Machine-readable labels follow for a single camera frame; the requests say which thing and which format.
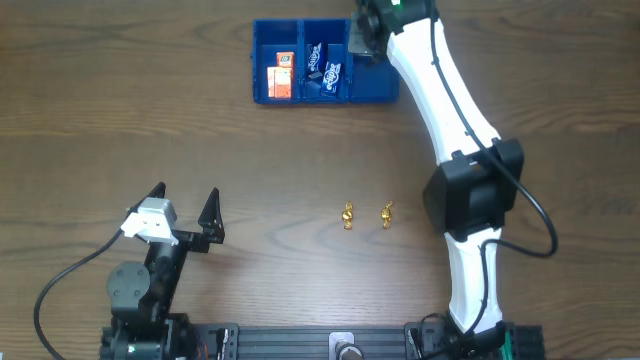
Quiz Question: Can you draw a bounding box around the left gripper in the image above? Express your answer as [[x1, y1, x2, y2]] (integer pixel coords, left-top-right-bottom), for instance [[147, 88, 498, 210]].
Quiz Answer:
[[147, 181, 227, 254]]

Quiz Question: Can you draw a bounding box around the blue candy pack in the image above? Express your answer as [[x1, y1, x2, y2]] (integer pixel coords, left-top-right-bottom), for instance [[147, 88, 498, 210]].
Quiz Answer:
[[319, 60, 344, 98], [305, 42, 324, 81]]

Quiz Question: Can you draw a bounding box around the large orange candy box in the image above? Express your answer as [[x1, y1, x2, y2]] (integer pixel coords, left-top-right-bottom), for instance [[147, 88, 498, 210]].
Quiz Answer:
[[266, 66, 294, 100]]

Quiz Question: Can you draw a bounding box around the blue tray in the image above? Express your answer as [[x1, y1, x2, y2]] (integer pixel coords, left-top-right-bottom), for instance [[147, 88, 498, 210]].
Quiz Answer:
[[251, 17, 402, 106]]

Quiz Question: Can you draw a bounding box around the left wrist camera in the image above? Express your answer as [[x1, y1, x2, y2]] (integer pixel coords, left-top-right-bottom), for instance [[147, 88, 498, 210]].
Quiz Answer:
[[120, 196, 179, 247]]

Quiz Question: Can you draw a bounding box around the black cable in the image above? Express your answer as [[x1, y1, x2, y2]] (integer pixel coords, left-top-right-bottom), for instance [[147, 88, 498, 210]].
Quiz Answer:
[[33, 227, 126, 360], [428, 18, 560, 351]]

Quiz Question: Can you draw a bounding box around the mounting rail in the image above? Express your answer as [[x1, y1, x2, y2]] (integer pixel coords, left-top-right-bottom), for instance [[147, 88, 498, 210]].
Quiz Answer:
[[99, 322, 546, 360]]

